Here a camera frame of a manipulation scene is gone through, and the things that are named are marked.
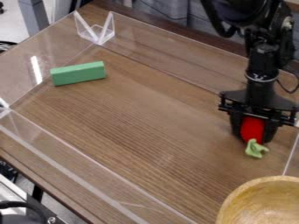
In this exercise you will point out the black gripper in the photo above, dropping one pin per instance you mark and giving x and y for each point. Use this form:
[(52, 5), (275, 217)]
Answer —
[(257, 101)]

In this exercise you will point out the red plush strawberry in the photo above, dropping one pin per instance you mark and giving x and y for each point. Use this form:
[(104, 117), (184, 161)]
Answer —
[(251, 133)]

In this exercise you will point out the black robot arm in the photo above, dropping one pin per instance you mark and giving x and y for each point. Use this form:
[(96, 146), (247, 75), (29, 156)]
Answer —
[(265, 23)]

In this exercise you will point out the wooden bowl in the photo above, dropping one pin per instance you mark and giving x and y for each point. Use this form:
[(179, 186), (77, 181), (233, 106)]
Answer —
[(263, 201)]

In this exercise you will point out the green rectangular block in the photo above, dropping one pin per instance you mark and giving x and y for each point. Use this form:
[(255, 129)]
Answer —
[(77, 73)]

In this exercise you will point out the black table leg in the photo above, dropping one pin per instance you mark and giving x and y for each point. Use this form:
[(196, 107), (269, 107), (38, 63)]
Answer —
[(37, 193)]

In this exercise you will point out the clear acrylic tray enclosure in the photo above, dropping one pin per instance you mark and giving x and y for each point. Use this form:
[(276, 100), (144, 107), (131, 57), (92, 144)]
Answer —
[(132, 149)]

